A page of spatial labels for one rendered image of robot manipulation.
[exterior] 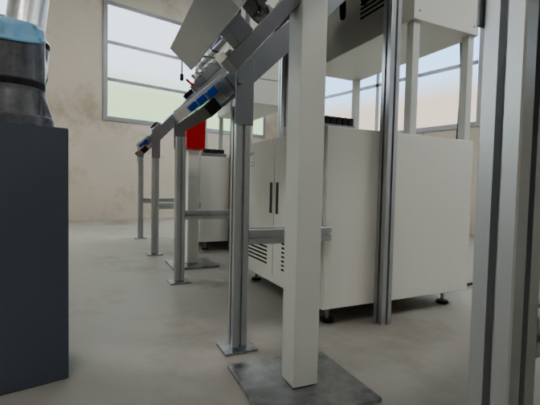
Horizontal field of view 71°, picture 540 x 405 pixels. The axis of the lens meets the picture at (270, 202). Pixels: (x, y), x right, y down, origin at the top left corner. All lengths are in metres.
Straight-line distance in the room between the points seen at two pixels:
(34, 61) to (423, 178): 1.17
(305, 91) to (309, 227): 0.28
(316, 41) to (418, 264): 0.87
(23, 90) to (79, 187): 3.82
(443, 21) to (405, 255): 0.82
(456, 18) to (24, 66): 1.34
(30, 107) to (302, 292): 0.69
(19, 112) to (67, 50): 4.02
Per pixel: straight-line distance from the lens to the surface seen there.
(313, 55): 0.84
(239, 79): 1.00
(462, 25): 1.64
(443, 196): 1.48
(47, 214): 0.93
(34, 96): 0.97
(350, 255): 1.22
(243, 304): 1.03
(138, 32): 5.23
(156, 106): 5.07
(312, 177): 0.79
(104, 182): 4.82
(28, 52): 0.99
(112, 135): 4.87
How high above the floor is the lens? 0.44
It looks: 2 degrees down
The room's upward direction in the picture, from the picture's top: 1 degrees clockwise
